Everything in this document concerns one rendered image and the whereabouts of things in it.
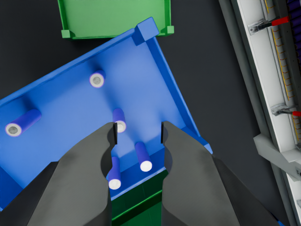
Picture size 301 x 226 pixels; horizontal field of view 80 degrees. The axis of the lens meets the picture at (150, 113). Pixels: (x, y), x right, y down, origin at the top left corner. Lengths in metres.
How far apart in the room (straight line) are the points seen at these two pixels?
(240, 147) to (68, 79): 0.75
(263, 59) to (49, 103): 0.56
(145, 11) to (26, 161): 0.50
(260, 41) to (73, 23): 0.53
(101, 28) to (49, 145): 0.40
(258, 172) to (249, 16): 0.68
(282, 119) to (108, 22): 0.64
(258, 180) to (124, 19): 0.90
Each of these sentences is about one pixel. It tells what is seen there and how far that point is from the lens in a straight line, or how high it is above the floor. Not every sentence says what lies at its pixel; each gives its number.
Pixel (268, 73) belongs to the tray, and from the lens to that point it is 0.66.
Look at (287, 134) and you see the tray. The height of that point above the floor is 0.15.
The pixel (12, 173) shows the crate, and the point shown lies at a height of 0.32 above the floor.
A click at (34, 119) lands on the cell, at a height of 0.35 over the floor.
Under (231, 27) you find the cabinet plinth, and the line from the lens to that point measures 0.72.
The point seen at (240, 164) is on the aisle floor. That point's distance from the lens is 0.93.
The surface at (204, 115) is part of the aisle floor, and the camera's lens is 0.73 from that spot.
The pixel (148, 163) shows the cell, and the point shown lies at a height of 0.39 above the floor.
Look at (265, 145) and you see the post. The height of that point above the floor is 0.07.
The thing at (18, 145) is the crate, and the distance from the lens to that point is 0.35.
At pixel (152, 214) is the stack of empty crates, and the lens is 0.40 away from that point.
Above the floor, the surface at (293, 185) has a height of 0.14.
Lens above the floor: 0.61
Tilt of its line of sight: 70 degrees down
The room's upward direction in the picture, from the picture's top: 144 degrees clockwise
